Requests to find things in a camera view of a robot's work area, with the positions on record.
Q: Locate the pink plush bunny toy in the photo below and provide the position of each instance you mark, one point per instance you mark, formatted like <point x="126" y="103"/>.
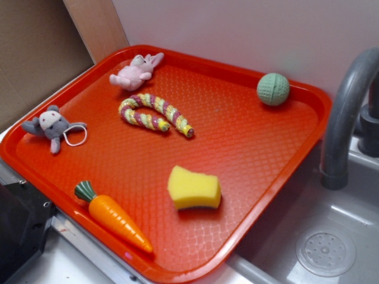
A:
<point x="140" y="69"/>

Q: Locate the braided rope toy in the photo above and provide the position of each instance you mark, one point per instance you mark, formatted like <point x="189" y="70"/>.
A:
<point x="172" y="117"/>

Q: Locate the green rubber ball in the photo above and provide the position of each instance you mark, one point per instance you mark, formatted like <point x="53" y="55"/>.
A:
<point x="273" y="89"/>

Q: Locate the black box device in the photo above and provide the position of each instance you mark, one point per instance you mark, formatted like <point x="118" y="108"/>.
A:
<point x="26" y="216"/>

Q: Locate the yellow sponge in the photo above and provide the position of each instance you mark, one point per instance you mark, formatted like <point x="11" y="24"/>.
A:
<point x="188" y="189"/>

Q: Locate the gray toy faucet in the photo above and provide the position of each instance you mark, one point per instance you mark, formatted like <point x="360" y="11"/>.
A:
<point x="355" y="108"/>

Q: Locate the brown cardboard panel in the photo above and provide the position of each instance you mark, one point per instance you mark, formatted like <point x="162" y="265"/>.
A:
<point x="45" y="44"/>

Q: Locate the gray toy sink basin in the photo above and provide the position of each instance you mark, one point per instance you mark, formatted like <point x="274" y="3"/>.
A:
<point x="309" y="234"/>

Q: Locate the gray plush mouse toy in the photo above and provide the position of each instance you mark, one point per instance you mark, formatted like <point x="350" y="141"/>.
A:
<point x="52" y="125"/>

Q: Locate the orange plastic toy carrot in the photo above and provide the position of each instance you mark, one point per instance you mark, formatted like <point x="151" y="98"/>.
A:
<point x="112" y="216"/>

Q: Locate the orange plastic tray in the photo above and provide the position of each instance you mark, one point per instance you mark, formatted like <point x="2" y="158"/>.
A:
<point x="252" y="148"/>

